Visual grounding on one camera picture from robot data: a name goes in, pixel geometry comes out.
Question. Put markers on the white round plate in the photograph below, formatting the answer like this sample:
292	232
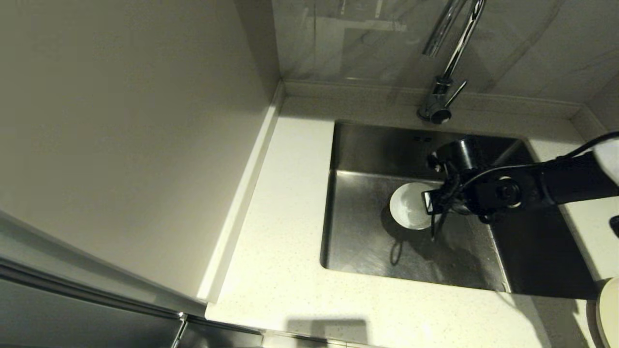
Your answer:
610	314

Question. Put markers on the chrome gooseneck faucet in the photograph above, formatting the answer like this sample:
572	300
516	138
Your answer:
439	99

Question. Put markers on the grey base cabinet front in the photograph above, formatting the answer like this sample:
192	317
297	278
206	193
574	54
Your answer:
217	338

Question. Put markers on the tall grey metal appliance front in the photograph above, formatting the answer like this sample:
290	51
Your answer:
72	309

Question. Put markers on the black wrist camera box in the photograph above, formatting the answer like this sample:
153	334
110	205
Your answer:
429	202

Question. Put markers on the stainless steel sink basin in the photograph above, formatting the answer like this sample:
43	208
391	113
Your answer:
367	241

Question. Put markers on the small white bowl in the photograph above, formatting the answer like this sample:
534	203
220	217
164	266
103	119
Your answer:
408	205

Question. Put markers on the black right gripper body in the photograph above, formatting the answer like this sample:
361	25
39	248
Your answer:
464	154

